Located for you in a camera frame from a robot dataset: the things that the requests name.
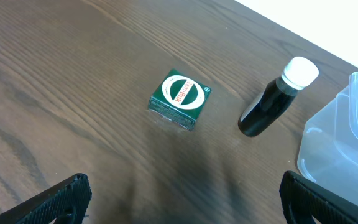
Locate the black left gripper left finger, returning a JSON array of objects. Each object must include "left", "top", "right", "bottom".
[{"left": 0, "top": 173, "right": 92, "bottom": 224}]

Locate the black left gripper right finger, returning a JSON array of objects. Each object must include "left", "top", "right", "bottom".
[{"left": 279, "top": 171, "right": 358, "bottom": 224}]

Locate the dark bottle white cap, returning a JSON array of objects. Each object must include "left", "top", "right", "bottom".
[{"left": 237, "top": 57, "right": 319, "bottom": 137}]

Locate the green Zam-Buk ointment box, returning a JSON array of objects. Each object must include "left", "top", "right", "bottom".
[{"left": 148, "top": 69, "right": 212, "bottom": 131}]

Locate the clear plastic container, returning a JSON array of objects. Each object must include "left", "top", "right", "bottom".
[{"left": 297, "top": 72, "right": 358, "bottom": 206}]

